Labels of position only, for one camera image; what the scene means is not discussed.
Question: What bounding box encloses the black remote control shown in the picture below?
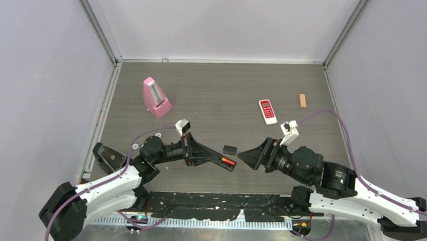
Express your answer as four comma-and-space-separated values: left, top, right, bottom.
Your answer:
212, 156, 237, 172

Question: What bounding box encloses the wooden block far right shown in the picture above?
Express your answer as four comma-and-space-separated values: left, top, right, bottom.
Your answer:
298, 94, 307, 109

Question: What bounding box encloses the pink metronome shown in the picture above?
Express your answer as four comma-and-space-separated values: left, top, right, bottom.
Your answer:
143, 77, 172, 119

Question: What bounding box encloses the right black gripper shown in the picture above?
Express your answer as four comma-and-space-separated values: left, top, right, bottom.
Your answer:
235, 135, 311, 186

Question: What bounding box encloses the small black battery cover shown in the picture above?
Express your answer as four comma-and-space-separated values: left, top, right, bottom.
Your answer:
222, 145, 237, 155

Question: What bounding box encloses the white remote control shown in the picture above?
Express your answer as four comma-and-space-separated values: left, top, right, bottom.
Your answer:
258, 99, 278, 125

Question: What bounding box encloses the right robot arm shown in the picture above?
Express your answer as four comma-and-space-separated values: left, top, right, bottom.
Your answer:
237, 138, 427, 241

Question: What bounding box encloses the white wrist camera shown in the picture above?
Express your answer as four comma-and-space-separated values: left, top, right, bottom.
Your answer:
280, 120, 299, 146
175, 119, 191, 137

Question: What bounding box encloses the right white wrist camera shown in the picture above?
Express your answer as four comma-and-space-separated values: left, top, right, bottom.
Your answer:
280, 120, 299, 146

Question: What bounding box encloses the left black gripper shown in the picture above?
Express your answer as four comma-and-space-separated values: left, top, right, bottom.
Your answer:
153, 131, 216, 167

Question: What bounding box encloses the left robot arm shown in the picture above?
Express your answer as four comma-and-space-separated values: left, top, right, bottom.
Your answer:
39, 132, 236, 241

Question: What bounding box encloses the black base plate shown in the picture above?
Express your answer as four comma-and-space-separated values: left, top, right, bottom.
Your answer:
133, 191, 311, 222

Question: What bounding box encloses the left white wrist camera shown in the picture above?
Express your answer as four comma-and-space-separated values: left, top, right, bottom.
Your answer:
175, 119, 191, 137

